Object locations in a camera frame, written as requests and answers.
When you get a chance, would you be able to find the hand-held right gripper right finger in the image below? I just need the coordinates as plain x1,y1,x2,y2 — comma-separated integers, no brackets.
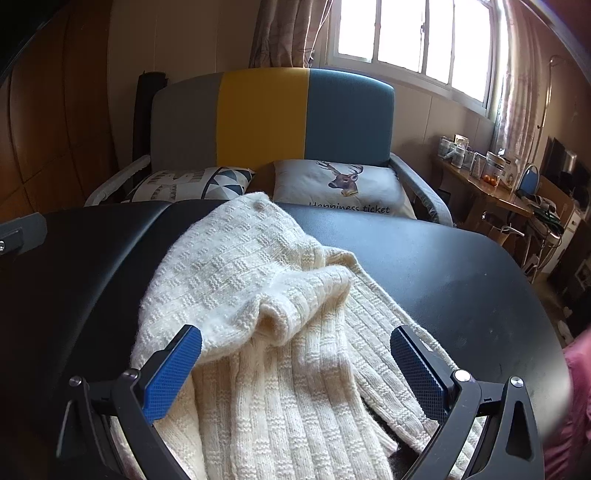
390,324,546,480

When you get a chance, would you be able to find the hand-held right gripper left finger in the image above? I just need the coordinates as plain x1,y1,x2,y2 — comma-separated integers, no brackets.
55,324,204,480

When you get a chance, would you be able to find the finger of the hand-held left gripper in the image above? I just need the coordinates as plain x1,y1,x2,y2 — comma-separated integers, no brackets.
0,213,48,256

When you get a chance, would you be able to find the white knit sweater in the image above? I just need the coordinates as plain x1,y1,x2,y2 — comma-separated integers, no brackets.
130,191,485,480

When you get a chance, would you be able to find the geometric print pillow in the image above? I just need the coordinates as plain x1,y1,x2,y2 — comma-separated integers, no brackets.
121,166,256,205

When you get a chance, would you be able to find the wooden side table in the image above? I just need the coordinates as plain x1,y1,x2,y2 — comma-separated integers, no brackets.
431,154,536,259

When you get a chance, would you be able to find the deer print pillow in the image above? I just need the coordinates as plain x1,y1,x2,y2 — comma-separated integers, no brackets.
272,159,419,220

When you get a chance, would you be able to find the blue chair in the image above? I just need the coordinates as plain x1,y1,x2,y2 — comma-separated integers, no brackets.
517,165,541,195

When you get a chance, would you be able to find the row of glass jars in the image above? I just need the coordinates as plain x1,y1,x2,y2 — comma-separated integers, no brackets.
436,134,522,188

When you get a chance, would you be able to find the black television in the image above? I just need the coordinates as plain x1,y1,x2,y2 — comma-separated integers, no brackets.
542,136,578,185

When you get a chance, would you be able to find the grey yellow blue sofa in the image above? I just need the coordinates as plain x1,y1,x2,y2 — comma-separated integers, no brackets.
84,66,455,227

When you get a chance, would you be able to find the patterned curtain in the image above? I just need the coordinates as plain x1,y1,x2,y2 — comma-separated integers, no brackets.
492,0,550,158
249,0,342,70

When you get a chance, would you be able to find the metal pole stand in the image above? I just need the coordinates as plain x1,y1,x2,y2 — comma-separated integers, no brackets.
538,55,561,153

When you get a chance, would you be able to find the barred window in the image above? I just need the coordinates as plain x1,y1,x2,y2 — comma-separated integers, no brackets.
325,0,504,116

